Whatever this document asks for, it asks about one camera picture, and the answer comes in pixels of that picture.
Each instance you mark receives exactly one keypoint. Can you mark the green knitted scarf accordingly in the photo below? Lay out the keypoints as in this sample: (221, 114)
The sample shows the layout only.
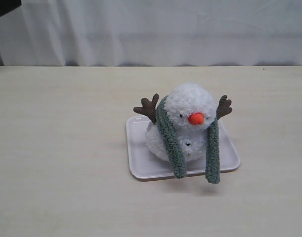
(173, 147)

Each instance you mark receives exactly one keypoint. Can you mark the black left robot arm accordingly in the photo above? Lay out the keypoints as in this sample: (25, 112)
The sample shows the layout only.
(6, 6)

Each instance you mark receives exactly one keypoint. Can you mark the white plush snowman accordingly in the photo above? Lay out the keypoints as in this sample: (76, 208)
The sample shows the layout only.
(191, 110)

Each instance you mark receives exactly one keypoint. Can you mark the white rectangular tray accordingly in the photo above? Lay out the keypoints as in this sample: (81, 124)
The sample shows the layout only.
(144, 165)

